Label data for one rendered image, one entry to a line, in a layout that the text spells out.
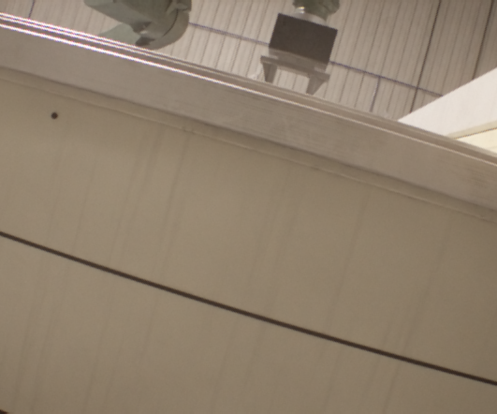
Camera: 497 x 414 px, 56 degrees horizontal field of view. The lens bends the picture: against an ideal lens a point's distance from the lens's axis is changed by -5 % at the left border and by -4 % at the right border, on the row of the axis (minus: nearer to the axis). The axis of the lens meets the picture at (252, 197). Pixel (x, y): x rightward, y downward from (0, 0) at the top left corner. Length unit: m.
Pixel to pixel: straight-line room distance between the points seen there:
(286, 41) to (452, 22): 8.61
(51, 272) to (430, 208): 0.55
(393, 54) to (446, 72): 1.08
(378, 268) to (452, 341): 0.15
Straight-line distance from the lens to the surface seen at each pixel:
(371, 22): 9.85
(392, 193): 0.69
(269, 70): 1.78
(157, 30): 2.54
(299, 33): 1.78
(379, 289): 0.71
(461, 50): 10.18
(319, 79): 1.80
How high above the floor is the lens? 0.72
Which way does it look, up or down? 2 degrees down
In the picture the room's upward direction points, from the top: 16 degrees clockwise
